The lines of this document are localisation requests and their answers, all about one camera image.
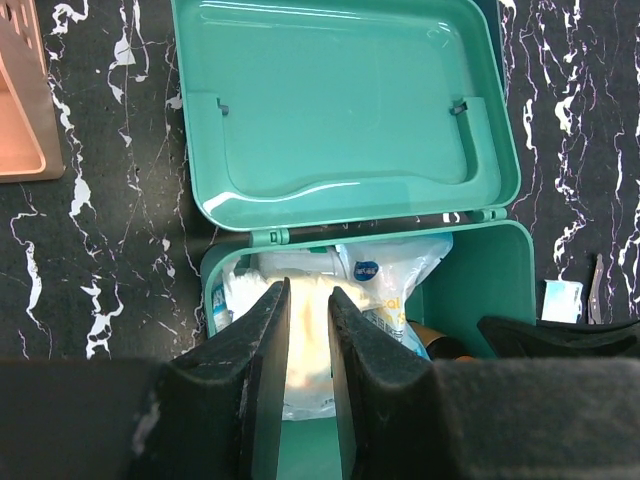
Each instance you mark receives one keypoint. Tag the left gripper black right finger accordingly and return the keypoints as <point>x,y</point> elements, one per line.
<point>400,416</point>

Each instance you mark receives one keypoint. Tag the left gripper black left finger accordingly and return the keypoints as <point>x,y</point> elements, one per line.
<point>211,413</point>

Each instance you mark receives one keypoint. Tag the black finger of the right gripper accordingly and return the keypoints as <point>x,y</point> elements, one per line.
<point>515,339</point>

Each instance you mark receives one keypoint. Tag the teal white packet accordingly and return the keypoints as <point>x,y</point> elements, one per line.
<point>562,301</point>

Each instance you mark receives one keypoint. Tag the brown bottle orange cap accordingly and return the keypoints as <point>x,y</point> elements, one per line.
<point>440,346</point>

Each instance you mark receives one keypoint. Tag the black scissors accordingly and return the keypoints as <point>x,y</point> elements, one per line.
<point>594,310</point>

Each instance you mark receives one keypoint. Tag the beige gauze packet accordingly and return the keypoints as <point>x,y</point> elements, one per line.
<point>308,390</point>

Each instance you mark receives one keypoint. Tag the blue cotton swab bag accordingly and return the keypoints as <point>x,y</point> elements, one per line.
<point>390,271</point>

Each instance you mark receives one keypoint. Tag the teal medicine kit box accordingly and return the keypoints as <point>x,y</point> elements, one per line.
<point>319,123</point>

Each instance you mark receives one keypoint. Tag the white blue mask packet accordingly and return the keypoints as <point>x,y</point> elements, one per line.
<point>221,315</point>

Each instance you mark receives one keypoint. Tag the white disinfectant bottle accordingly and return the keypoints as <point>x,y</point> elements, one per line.
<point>324,260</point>

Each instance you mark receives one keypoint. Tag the peach plastic file organizer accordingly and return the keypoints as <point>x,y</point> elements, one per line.
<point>30,148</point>

